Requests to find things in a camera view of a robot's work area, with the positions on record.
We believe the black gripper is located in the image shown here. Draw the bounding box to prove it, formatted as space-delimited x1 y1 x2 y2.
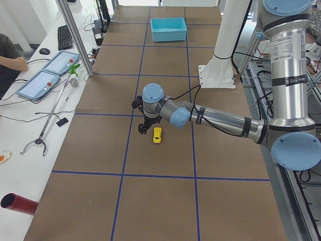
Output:
132 96 161 135

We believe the yellow beetle toy car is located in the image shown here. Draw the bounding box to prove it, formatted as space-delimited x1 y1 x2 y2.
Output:
153 127 162 144

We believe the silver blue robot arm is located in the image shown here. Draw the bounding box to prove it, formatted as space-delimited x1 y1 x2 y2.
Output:
132 1 320 171

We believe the fried egg toy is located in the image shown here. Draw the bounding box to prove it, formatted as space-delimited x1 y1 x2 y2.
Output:
0 150 12 164

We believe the small black phone device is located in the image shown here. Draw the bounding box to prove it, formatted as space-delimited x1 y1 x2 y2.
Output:
56 117 69 127

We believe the small silver metal weight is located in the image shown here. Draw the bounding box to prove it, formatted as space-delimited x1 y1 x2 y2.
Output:
69 78 79 88

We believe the long reacher grabber tool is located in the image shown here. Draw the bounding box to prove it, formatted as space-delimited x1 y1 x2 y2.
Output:
20 64 82 157

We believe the light blue plastic bin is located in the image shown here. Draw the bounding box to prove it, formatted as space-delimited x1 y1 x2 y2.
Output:
150 17 187 42

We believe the far teach pendant tablet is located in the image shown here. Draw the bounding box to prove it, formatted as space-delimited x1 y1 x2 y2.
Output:
42 50 79 76

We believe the teach pendant tablet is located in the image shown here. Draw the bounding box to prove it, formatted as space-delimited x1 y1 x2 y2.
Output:
42 50 79 76
16 70 60 100

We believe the near teach pendant tablet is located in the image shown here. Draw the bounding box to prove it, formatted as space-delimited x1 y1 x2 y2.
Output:
16 70 60 100

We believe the black keyboard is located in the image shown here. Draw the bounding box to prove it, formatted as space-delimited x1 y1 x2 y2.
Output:
57 25 73 50

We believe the black computer mouse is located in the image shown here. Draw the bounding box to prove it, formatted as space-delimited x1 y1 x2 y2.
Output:
39 48 51 55

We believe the seated person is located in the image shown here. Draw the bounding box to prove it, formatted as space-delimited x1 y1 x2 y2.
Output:
1 33 28 98

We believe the red cylinder tube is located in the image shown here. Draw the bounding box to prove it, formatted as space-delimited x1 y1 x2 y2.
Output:
1 193 39 215

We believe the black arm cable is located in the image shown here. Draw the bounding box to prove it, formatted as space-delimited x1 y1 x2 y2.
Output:
173 84 241 138

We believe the aluminium frame post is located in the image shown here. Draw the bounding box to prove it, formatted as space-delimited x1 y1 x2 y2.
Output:
56 0 94 77

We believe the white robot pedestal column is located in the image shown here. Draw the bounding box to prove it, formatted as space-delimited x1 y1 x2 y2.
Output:
198 0 252 88

